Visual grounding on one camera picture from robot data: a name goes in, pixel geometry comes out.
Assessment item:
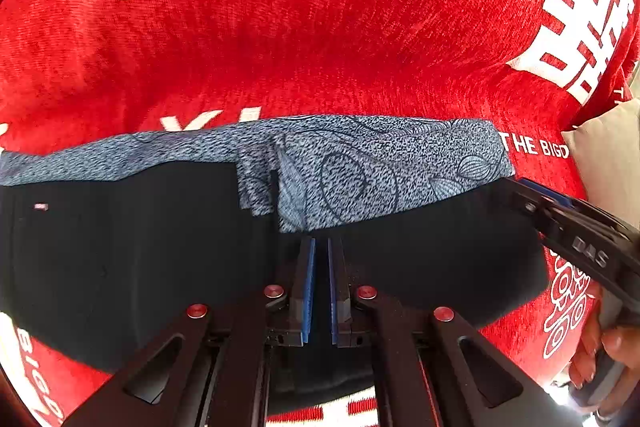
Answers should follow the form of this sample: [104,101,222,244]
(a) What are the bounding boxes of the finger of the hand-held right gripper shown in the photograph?
[502,178,556,240]
[517,178,588,214]

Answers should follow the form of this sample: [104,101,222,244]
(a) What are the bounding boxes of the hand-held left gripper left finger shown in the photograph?
[62,237,318,427]

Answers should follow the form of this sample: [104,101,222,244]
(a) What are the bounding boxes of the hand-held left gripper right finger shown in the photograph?
[327,237,571,427]

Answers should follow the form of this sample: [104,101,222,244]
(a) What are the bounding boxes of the black pants with blue trim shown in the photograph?
[0,114,550,395]

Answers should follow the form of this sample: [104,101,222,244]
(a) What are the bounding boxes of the person's right hand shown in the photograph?
[569,282,640,415]

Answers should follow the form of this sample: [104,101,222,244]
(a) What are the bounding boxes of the beige pillow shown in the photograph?
[561,97,640,230]

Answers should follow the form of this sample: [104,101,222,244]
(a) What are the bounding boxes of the red printed blanket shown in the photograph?
[0,0,640,427]

